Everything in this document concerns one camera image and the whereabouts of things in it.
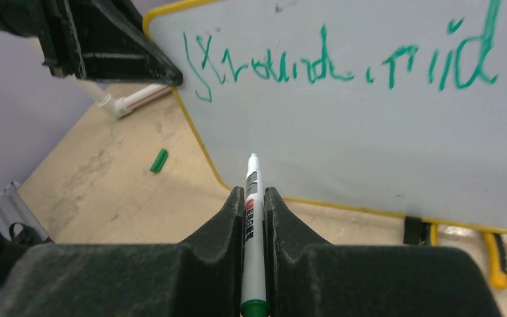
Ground aluminium frame rail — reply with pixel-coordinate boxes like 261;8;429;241
0;182;52;242

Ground green marker cap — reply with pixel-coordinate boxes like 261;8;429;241
149;149;169;174

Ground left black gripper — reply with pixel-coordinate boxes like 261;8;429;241
0;0;183;86

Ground green whiteboard marker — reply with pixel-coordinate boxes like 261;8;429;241
240;153;270;316

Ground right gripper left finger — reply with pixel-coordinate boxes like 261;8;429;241
176;187;245;316

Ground yellow handled pliers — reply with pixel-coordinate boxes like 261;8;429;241
421;223;507;290

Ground yellow framed whiteboard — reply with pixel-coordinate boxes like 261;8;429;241
143;1;507;234

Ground white PVC pipe frame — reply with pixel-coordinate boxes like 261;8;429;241
69;75;171;119

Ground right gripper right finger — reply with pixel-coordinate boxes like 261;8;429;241
264;187;329;316

